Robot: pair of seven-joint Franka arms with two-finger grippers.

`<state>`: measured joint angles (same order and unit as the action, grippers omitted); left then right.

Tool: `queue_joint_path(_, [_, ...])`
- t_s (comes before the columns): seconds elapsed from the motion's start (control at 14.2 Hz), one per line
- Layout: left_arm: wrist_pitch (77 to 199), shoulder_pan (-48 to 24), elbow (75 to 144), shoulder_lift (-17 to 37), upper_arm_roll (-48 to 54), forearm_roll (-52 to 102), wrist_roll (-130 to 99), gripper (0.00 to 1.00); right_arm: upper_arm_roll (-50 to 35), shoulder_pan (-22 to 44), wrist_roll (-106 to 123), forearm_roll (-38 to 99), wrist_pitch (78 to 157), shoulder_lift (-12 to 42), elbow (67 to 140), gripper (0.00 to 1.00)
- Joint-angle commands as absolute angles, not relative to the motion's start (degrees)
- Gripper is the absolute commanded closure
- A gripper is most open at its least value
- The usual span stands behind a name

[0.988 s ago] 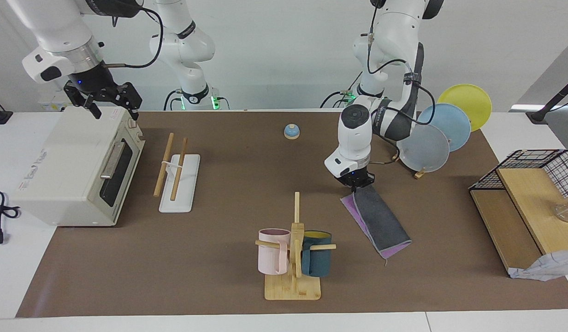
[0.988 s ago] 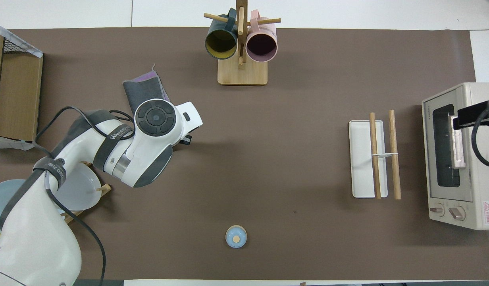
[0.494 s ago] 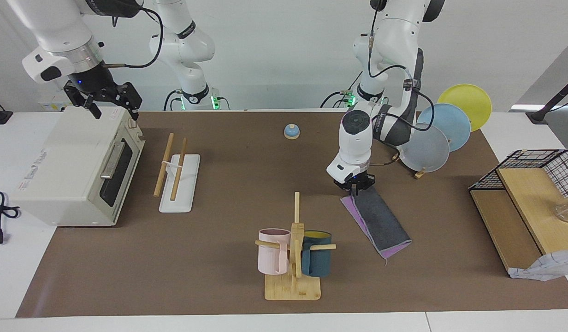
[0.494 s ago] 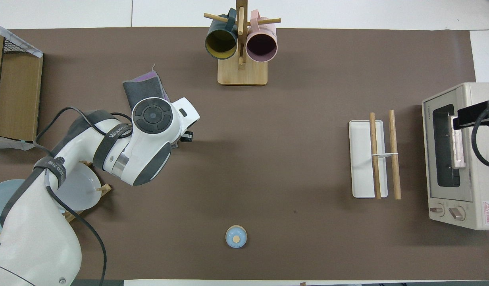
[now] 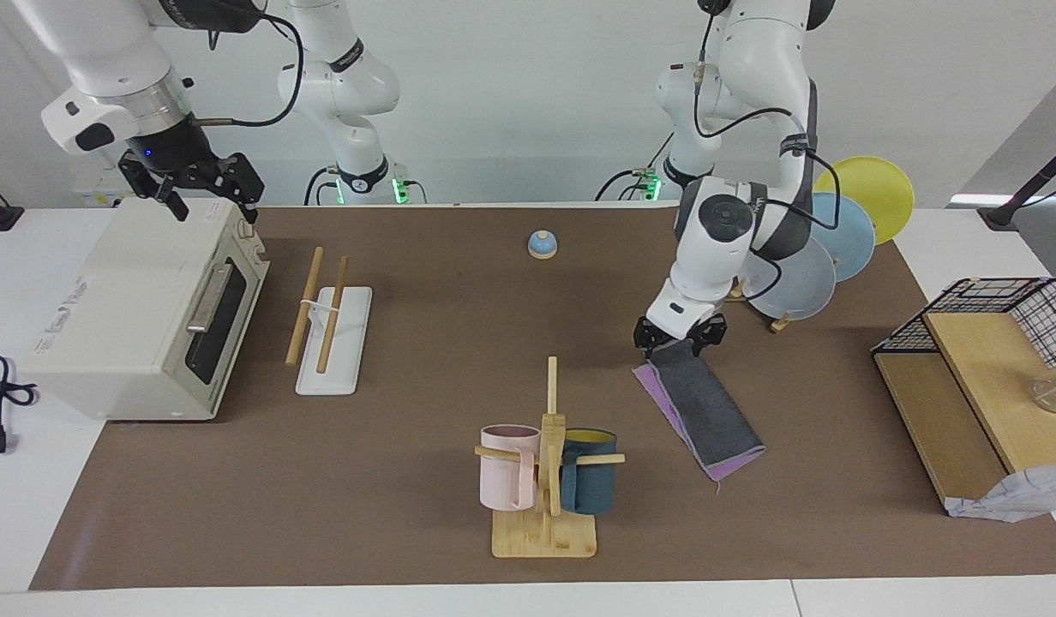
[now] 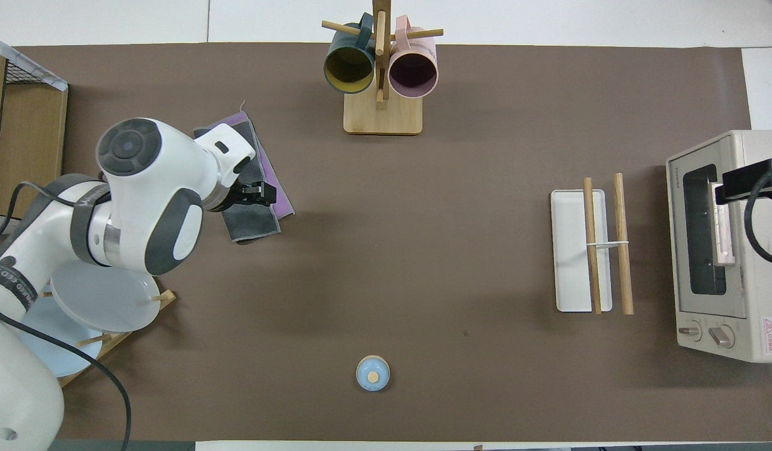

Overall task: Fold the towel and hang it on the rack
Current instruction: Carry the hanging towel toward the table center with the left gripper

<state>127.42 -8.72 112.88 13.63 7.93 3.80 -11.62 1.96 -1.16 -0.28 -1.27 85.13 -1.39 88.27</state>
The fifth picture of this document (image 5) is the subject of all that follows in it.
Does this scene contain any black wire basket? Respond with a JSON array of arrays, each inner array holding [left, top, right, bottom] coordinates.
[[871, 277, 1056, 369]]

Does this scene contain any pink mug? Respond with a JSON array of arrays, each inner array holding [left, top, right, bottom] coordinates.
[[480, 425, 542, 512]]

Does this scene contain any black base cable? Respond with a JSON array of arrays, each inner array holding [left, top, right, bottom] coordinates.
[[303, 167, 340, 207], [597, 129, 675, 202]]

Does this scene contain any purple and grey towel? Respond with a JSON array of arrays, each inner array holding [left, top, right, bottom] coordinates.
[[633, 341, 765, 482]]

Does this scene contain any brown table mat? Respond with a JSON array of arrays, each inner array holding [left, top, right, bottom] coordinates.
[[29, 204, 1056, 592]]

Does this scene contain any wooden shelf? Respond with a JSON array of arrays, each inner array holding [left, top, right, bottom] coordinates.
[[871, 279, 1056, 522]]

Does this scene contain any wooden plate rack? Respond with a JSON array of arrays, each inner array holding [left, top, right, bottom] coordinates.
[[725, 279, 795, 335]]

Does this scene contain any beige toaster oven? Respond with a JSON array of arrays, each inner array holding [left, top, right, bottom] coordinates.
[[22, 197, 270, 422]]

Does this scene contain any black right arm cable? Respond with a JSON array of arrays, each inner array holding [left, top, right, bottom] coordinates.
[[189, 9, 304, 128]]

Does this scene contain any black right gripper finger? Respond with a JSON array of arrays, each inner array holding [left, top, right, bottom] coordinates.
[[151, 176, 189, 222], [218, 154, 265, 225]]

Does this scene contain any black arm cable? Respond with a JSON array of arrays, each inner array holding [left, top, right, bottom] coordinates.
[[695, 0, 840, 301], [189, 9, 304, 128]]

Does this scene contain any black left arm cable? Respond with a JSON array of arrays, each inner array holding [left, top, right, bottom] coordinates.
[[695, 0, 840, 301]]

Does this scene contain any dark green mug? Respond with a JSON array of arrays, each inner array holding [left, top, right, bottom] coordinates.
[[561, 428, 618, 516]]

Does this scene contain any yellow plate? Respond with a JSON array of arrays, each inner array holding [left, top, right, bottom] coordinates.
[[815, 156, 915, 245]]

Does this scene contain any white rectangular tray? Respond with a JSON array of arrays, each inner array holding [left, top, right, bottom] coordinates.
[[285, 247, 373, 396]]

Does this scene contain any grey plate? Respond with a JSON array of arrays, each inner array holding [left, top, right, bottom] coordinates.
[[738, 236, 837, 320]]

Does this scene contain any wooden mug tree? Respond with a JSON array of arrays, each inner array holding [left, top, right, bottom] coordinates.
[[475, 356, 625, 559]]

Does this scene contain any light blue plate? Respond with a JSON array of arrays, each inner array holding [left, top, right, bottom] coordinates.
[[807, 192, 876, 284]]

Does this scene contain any clear glass jar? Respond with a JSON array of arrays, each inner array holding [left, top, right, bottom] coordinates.
[[1032, 358, 1056, 415]]

